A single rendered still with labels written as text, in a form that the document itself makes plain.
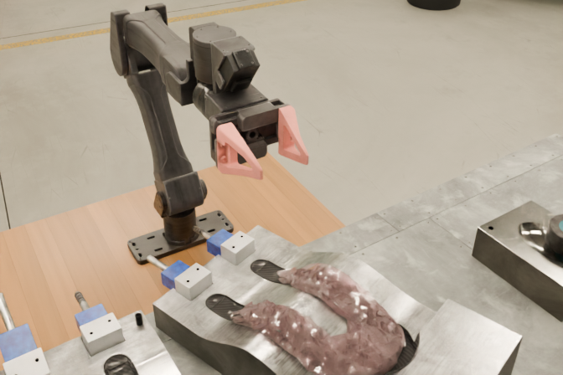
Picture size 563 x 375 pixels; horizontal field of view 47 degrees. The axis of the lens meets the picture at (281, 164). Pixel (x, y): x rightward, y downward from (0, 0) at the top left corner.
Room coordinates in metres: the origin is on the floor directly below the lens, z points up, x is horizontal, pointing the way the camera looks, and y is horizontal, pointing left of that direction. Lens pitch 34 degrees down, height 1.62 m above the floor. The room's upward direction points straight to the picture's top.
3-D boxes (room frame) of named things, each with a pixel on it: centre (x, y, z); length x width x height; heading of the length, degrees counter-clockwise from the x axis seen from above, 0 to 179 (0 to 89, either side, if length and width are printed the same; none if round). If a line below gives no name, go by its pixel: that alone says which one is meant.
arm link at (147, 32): (0.96, 0.19, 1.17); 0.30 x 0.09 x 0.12; 30
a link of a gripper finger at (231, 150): (0.67, 0.04, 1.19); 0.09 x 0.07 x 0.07; 30
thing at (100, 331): (0.68, 0.28, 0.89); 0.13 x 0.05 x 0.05; 34
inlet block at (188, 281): (0.81, 0.18, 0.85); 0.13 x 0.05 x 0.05; 51
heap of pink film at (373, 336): (0.68, -0.06, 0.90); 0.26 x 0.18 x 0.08; 51
